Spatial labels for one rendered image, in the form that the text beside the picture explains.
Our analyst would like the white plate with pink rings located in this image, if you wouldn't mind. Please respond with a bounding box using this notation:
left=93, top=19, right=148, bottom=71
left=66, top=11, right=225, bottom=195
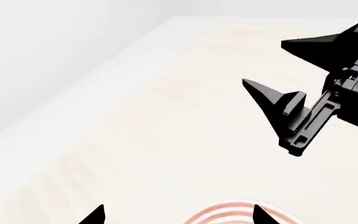
left=181, top=198, right=305, bottom=224

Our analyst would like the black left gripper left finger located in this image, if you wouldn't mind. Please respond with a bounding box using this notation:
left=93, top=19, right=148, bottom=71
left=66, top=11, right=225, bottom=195
left=78, top=203, right=106, bottom=224

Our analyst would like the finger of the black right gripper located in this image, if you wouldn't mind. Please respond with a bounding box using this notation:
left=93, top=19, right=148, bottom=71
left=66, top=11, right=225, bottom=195
left=241, top=78, right=313, bottom=144
left=280, top=18, right=358, bottom=73

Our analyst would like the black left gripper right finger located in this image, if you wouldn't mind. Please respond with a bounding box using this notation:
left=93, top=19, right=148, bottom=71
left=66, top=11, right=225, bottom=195
left=253, top=203, right=280, bottom=224

